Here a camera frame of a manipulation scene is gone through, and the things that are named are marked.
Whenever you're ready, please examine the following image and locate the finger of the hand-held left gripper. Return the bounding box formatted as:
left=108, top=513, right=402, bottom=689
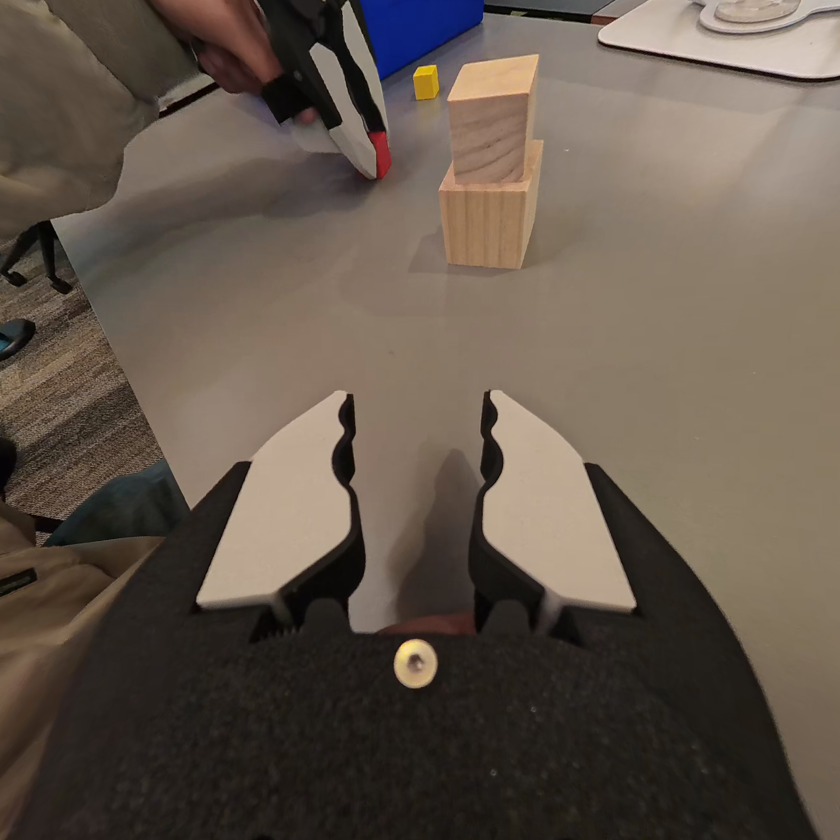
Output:
left=292, top=27, right=382, bottom=181
left=335, top=0, right=392, bottom=148

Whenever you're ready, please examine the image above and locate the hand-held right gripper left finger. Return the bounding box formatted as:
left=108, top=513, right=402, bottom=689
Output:
left=196, top=390, right=366, bottom=615

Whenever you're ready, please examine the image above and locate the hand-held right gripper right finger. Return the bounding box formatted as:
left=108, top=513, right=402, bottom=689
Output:
left=469, top=390, right=639, bottom=615

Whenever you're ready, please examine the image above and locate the blue plastic bin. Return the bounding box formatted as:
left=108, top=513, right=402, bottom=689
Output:
left=357, top=0, right=485, bottom=84

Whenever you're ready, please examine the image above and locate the medium wooden cube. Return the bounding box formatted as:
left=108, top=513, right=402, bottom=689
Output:
left=448, top=54, right=542, bottom=185

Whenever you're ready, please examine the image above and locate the large wooden cube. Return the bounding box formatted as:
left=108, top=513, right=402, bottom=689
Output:
left=439, top=141, right=544, bottom=270

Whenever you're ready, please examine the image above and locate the person's left hand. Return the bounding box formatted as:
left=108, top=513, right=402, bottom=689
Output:
left=145, top=0, right=322, bottom=127

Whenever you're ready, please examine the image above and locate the white folding stand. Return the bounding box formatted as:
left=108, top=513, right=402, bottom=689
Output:
left=598, top=0, right=840, bottom=82

